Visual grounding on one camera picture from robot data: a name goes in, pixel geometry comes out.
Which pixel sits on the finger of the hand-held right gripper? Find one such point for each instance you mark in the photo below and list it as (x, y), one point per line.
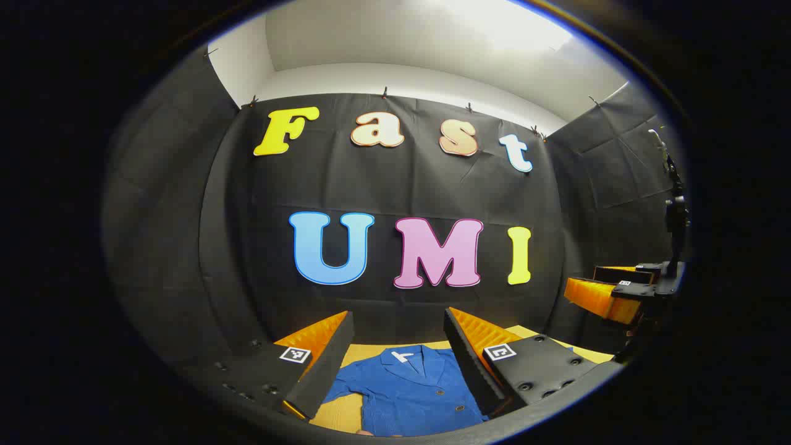
(621, 274)
(602, 300)

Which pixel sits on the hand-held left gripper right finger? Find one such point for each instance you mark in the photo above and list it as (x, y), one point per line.
(465, 358)

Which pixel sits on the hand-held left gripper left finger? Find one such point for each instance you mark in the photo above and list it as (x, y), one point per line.
(324, 364)

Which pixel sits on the blue knit jacket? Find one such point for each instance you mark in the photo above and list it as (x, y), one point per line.
(408, 395)

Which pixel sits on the black backdrop cloth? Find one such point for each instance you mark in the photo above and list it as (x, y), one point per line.
(401, 185)

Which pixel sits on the row of black cloth clips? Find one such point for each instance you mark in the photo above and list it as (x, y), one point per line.
(384, 93)

